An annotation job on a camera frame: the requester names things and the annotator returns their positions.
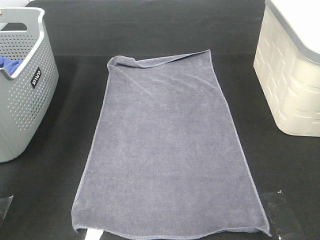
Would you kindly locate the centre clear tape strip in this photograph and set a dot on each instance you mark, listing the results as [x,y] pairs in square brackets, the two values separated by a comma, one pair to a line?
[93,234]

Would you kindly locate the blue cloth in basket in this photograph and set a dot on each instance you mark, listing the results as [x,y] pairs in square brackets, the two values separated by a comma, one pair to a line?
[10,66]

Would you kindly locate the left clear tape strip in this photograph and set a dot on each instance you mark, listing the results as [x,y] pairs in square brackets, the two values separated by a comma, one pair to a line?
[5,203]

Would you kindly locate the clear tape strip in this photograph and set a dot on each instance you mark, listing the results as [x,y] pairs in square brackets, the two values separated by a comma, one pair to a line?
[93,234]
[282,219]
[5,203]

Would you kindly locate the grey microfibre towel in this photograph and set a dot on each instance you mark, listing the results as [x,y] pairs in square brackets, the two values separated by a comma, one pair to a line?
[166,160]

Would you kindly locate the right clear tape strip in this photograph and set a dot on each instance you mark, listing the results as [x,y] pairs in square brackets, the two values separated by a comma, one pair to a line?
[282,219]

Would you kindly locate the grey perforated laundry basket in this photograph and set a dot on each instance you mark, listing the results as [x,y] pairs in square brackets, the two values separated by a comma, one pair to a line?
[25,94]

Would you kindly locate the white storage bin grey rim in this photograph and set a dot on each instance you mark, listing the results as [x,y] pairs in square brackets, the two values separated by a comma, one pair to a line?
[287,64]

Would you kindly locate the black felt table mat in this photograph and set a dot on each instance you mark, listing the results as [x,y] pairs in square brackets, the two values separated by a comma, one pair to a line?
[84,35]

